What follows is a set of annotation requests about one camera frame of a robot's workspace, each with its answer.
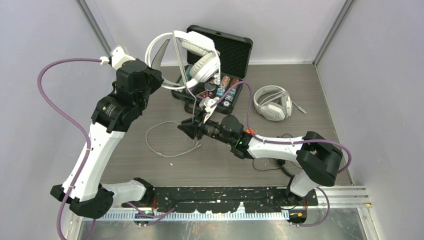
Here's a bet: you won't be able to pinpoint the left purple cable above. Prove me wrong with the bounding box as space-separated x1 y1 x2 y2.
37 58 110 240

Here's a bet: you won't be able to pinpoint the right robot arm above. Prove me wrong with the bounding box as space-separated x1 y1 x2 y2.
177 115 343 205

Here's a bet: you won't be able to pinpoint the orange toy brick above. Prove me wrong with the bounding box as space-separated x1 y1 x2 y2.
246 128 256 135

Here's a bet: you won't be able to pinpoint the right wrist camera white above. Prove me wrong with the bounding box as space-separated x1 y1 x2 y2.
199 97 218 124

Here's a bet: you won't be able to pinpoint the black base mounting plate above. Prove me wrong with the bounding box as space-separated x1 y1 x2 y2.
120 186 319 215

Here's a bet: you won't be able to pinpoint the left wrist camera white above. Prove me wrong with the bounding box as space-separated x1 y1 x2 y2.
109 44 136 71

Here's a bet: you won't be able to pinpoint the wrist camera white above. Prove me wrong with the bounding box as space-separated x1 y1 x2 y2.
199 97 218 124
109 44 136 71

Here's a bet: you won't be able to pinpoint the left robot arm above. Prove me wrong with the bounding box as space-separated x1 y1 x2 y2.
50 58 164 219

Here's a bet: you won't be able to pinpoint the black poker chip case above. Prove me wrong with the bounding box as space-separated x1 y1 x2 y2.
171 24 253 115

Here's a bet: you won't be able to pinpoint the purple cable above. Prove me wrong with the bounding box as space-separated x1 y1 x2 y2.
210 81 353 228
37 58 110 240

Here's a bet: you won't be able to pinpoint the black headphones with cable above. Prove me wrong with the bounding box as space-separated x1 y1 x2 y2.
251 133 303 179

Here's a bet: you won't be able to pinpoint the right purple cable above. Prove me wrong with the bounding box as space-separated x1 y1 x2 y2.
210 81 353 228

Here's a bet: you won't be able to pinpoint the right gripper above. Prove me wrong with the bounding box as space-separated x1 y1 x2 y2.
178 109 234 146

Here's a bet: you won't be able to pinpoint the white gaming headset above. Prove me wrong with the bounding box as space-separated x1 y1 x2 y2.
253 85 293 122

